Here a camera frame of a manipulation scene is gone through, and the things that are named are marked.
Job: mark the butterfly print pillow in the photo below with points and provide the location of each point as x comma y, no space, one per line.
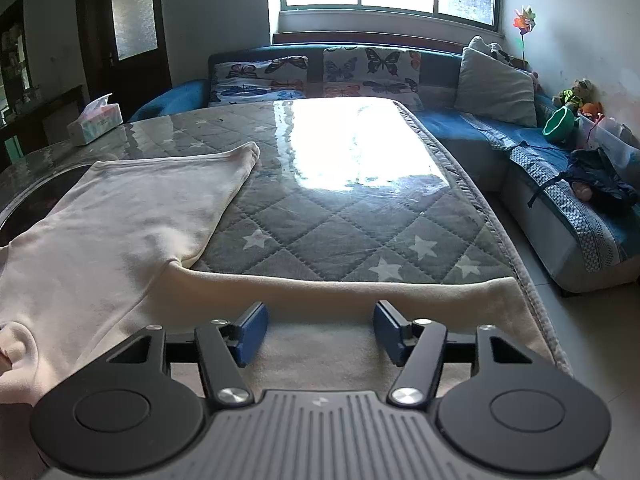
260,82
372,72

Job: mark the orange plush toy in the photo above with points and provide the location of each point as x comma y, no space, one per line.
591,110

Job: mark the grey quilted star table cover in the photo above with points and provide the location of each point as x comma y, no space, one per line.
330,220

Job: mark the round glass table inset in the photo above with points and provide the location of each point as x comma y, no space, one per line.
35,200

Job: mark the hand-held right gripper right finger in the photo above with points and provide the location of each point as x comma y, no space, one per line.
388,331

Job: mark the white black printed pillow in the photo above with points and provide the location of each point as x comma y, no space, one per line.
492,50

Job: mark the dark wooden door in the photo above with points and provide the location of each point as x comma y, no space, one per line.
127,60

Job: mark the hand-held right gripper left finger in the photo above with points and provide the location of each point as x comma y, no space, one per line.
253,331

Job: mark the blue sofa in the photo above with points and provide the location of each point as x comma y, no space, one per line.
500,145

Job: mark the green bowl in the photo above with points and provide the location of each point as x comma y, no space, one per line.
559,125

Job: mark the grey pillow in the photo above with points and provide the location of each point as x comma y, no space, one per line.
495,90

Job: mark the dark wooden cabinet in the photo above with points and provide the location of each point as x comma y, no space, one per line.
30,110

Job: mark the cream garment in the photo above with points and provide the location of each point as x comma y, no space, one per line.
125,240

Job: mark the green yellow plush toy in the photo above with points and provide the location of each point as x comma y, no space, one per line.
575,94

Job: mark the colourful pinwheel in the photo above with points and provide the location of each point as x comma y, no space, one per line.
524,22

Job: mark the dark blue clothing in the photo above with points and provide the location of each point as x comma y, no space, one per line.
595,175

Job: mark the tissue box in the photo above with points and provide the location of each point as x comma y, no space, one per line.
95,122

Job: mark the white plastic bag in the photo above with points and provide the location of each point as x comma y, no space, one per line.
617,145

